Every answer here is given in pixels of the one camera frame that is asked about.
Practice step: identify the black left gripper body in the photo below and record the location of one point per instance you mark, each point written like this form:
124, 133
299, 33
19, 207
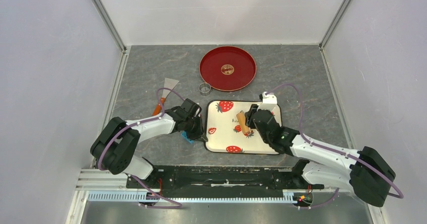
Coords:
194, 127

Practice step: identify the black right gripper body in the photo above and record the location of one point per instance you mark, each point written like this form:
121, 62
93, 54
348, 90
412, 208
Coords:
254, 109

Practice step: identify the wooden rolling pin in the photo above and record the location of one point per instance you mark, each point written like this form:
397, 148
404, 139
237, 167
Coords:
246, 130

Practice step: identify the white strawberry print tray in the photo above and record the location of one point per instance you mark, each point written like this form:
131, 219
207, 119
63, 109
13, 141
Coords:
224, 133

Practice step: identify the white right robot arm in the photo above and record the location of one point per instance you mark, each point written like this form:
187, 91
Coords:
363, 172

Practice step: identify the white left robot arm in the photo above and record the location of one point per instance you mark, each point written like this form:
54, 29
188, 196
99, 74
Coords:
114, 148

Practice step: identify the blue toy brick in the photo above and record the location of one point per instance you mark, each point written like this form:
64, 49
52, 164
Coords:
184, 135

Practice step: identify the round red lacquer tray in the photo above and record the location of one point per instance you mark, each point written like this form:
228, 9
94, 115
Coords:
228, 68

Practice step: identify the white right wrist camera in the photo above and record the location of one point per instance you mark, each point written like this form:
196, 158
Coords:
268, 101

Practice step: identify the wooden handled metal scraper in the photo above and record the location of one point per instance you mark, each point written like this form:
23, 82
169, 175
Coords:
169, 84

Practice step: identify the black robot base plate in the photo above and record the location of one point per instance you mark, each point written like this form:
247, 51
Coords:
231, 181

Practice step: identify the slotted grey cable duct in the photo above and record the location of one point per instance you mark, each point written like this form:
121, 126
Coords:
141, 196

